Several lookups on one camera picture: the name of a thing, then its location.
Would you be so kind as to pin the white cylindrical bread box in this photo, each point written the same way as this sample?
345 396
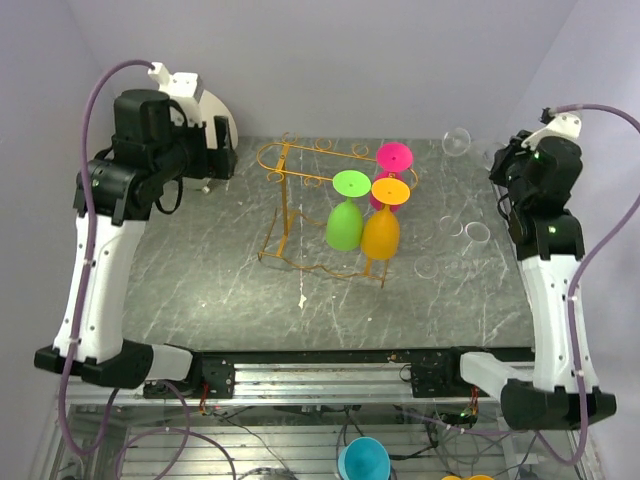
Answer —
221 136

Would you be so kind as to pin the clear plastic wine glass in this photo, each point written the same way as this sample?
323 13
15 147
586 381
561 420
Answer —
458 142
439 247
466 249

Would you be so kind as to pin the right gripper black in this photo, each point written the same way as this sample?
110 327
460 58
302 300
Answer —
504 155

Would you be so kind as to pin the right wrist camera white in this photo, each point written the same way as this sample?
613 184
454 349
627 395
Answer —
565 124

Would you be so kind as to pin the pink plastic wine glass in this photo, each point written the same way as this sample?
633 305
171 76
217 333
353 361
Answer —
394 158

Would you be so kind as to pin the teal plastic cup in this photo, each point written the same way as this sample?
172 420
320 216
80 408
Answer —
364 458

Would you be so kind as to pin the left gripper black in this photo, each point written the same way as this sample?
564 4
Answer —
220 163

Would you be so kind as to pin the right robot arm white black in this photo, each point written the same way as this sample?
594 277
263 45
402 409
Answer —
555 387

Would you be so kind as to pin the aluminium rail frame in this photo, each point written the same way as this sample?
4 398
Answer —
388 379

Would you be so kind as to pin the green plastic wine glass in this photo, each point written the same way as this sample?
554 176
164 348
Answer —
345 223

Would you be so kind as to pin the orange plastic wine glass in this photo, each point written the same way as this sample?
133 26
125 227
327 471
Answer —
381 234

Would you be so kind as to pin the gold wire wine glass rack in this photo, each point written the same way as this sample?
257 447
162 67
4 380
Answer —
303 172

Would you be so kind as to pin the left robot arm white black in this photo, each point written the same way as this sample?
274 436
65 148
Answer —
160 137

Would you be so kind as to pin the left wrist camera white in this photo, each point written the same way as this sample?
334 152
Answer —
184 87

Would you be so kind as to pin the orange cup below table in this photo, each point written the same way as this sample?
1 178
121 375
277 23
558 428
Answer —
473 477

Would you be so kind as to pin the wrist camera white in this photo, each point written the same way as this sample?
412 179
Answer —
184 87
565 124

